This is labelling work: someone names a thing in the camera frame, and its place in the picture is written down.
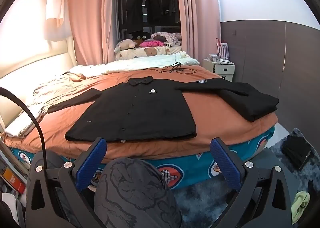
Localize black button-up shirt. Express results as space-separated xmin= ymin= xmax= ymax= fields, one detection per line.
xmin=48 ymin=76 xmax=196 ymax=142

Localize hanging dark clothes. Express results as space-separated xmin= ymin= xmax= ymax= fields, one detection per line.
xmin=118 ymin=0 xmax=181 ymax=35

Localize light green slipper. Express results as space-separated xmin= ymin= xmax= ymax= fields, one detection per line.
xmin=291 ymin=191 xmax=310 ymax=225

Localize black bag on floor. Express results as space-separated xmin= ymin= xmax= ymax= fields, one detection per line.
xmin=281 ymin=135 xmax=311 ymax=171

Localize blue grey shaggy rug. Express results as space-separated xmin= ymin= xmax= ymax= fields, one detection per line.
xmin=173 ymin=138 xmax=319 ymax=227

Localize folded black garment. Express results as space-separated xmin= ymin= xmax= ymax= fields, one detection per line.
xmin=175 ymin=78 xmax=279 ymax=122

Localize cream padded headboard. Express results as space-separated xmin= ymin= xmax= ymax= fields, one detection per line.
xmin=0 ymin=52 xmax=75 ymax=128

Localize white bedside cabinet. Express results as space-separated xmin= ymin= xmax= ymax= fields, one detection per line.
xmin=202 ymin=58 xmax=235 ymax=82

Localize white cream blanket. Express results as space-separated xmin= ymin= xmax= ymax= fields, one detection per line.
xmin=68 ymin=51 xmax=200 ymax=78

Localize bear print cushion bench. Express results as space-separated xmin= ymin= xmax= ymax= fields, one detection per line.
xmin=116 ymin=46 xmax=182 ymax=60

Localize cream plush toy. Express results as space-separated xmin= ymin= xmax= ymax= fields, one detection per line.
xmin=114 ymin=39 xmax=137 ymax=53

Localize hanging cream shirt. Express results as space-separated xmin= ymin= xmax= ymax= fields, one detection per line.
xmin=46 ymin=0 xmax=65 ymax=28

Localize floral cloth pile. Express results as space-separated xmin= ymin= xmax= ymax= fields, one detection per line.
xmin=151 ymin=32 xmax=182 ymax=47

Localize pink cloth pile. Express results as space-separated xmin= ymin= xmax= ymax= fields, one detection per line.
xmin=139 ymin=40 xmax=165 ymax=47

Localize pink curtain left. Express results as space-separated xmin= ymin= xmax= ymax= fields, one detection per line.
xmin=68 ymin=0 xmax=114 ymax=65

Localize pink curtain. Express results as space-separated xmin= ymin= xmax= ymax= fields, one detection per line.
xmin=68 ymin=0 xmax=114 ymax=65
xmin=178 ymin=0 xmax=221 ymax=62

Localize pink curtain right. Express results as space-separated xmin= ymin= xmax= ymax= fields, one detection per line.
xmin=178 ymin=0 xmax=221 ymax=62

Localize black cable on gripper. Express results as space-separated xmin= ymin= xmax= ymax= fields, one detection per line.
xmin=0 ymin=86 xmax=47 ymax=171

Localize black cables on bed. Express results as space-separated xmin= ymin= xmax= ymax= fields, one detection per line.
xmin=159 ymin=62 xmax=198 ymax=75

